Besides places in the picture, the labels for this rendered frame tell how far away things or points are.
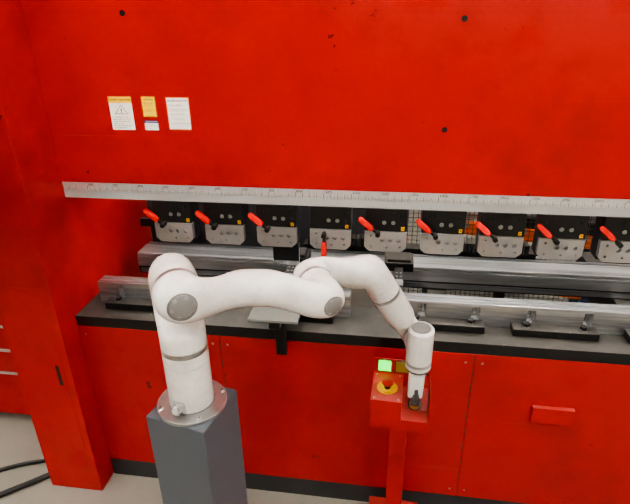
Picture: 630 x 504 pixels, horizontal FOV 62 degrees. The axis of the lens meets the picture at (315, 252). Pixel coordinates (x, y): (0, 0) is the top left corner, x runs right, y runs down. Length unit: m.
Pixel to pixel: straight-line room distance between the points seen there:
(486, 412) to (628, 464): 0.59
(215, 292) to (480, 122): 1.01
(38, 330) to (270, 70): 1.34
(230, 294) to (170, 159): 0.80
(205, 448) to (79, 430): 1.16
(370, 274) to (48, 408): 1.61
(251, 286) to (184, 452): 0.50
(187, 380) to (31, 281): 0.97
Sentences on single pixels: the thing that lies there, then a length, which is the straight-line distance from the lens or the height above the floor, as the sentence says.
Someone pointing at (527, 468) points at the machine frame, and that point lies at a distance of 2.44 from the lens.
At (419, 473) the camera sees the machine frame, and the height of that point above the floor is 0.21.
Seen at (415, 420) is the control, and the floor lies 0.71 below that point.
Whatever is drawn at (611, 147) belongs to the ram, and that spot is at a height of 1.57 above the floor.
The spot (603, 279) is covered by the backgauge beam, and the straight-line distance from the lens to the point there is 2.44.
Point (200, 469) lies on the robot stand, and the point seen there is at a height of 0.86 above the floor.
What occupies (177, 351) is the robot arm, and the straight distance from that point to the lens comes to 1.39.
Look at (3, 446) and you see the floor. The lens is 3.25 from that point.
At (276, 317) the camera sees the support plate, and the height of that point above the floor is 1.00.
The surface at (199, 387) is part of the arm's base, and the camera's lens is 1.46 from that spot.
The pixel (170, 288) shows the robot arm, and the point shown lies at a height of 1.41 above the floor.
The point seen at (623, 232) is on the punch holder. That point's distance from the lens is 2.05.
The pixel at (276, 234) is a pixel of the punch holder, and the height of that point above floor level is 1.23.
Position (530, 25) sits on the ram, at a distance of 1.80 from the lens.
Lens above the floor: 1.99
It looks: 25 degrees down
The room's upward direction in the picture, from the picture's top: 1 degrees counter-clockwise
